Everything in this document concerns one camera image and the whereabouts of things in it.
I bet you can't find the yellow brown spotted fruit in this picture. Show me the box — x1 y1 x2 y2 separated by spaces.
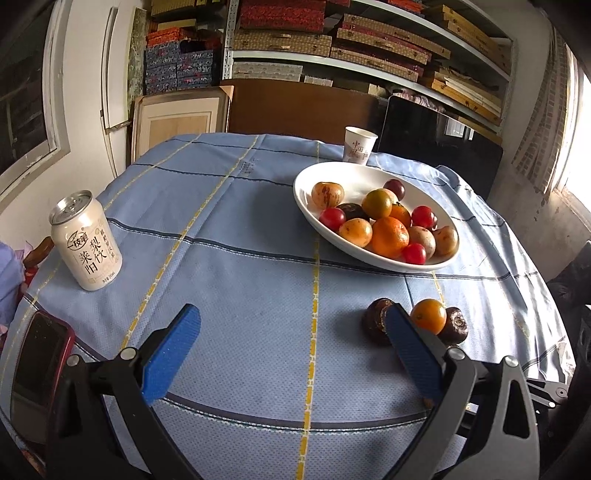
311 181 345 208

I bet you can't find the bright window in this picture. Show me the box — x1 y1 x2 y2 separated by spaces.
551 46 591 217

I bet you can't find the brown wooden object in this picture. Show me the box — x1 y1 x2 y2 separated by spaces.
23 236 55 268

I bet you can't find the brown wooden board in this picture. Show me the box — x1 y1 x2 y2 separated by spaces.
221 79 386 146

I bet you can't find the pale blue cloth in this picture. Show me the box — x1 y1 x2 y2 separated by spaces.
0 240 28 324

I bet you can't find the white door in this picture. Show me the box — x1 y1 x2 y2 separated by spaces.
99 7 130 178

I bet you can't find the patterned curtain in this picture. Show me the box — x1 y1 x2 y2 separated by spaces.
512 28 570 195

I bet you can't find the light wooden framed panel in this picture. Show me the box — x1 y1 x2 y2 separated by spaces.
131 87 232 164

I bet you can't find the green mottled board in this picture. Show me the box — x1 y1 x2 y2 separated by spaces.
127 7 149 99

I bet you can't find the black panel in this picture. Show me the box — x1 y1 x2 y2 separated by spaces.
373 95 504 201

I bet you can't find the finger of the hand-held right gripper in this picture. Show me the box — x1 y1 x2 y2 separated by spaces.
526 377 574 409

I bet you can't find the white plate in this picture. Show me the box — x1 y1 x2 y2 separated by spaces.
293 161 461 273

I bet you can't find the dark wrinkled passion fruit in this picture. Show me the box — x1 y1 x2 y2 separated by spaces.
437 307 469 344
361 298 398 346
339 203 370 222

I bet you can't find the white drink can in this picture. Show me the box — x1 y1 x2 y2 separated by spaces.
49 190 123 292

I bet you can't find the orange patterned box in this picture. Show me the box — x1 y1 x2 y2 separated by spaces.
147 28 186 48

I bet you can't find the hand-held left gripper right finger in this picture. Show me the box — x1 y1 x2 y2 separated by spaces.
385 305 541 480

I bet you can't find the stack of woven flat boxes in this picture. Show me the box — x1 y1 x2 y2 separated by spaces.
231 4 513 137

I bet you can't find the yellow orange fruit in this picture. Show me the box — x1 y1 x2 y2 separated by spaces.
338 218 373 248

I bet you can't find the dark framed window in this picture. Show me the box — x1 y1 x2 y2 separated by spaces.
0 0 72 199

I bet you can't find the green orange mandarin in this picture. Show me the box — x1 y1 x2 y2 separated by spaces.
361 188 394 220

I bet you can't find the white paper cup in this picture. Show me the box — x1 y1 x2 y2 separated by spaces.
342 126 379 166

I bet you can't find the large orange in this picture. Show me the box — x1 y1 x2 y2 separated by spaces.
370 216 410 259

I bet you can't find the phone in red case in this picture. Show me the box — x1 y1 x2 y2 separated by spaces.
10 310 76 409

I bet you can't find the stack of blue patterned boxes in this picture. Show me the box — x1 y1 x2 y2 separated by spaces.
144 39 222 95

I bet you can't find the blue checked tablecloth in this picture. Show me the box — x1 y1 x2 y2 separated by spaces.
0 133 575 480

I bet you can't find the small orange mandarin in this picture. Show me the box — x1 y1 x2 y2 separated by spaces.
390 203 413 228
410 298 448 335

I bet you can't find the white metal shelf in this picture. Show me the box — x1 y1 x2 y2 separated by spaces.
222 0 515 139

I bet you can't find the dark clothing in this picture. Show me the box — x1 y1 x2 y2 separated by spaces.
547 244 591 324

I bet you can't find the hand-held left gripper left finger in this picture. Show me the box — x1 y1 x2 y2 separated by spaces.
45 303 204 480

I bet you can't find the stack of red patterned boxes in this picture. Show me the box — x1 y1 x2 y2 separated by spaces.
240 0 327 33

